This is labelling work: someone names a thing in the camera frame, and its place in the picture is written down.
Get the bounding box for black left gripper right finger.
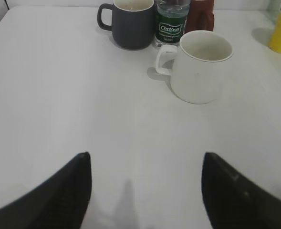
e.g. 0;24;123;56
201;152;281;229

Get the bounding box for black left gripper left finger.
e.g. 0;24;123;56
0;152;92;229

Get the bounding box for white mug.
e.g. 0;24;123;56
155;30;234;104

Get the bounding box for dark red mug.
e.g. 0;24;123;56
185;0;215;33

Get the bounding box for dark grey mug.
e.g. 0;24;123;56
97;0;155;50

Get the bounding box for Cestbon water bottle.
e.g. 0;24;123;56
155;0;191;47

